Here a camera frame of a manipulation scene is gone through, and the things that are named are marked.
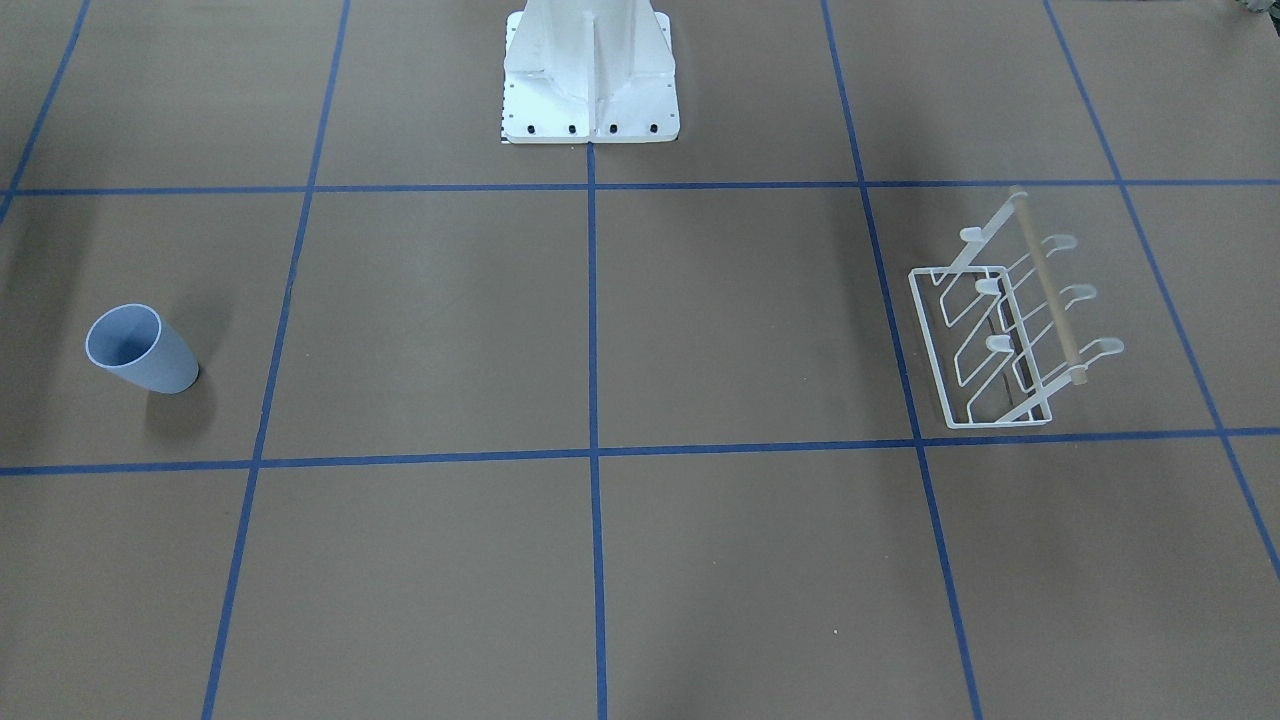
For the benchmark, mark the white wire cup holder rack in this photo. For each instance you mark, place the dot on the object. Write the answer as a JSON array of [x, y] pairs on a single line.
[[997, 325]]

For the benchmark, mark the light blue plastic cup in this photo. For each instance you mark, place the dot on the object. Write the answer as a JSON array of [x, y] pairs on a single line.
[[134, 343]]

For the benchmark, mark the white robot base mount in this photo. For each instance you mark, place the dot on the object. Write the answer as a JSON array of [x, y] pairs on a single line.
[[589, 72]]

